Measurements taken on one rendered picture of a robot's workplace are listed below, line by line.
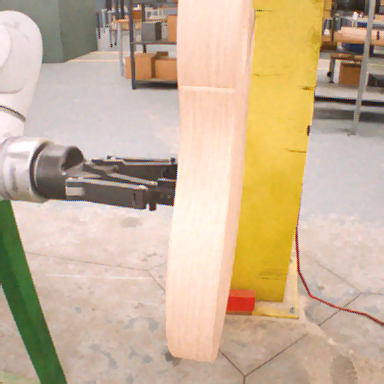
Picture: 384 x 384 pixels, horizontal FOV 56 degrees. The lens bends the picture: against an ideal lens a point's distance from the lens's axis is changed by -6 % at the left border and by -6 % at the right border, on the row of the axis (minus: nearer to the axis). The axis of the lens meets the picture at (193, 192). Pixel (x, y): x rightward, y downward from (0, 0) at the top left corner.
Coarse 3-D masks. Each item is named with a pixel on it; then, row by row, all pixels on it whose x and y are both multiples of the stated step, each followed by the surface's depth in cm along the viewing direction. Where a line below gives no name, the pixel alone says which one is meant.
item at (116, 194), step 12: (72, 180) 42; (84, 180) 42; (96, 180) 43; (96, 192) 42; (108, 192) 42; (120, 192) 41; (132, 192) 41; (144, 192) 41; (108, 204) 42; (120, 204) 42; (132, 204) 41; (144, 204) 41
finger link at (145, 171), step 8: (96, 160) 49; (104, 160) 49; (112, 160) 49; (120, 160) 50; (120, 168) 50; (128, 168) 50; (136, 168) 50; (144, 168) 50; (152, 168) 50; (160, 168) 50; (136, 176) 50; (144, 176) 50; (152, 176) 51; (160, 176) 51
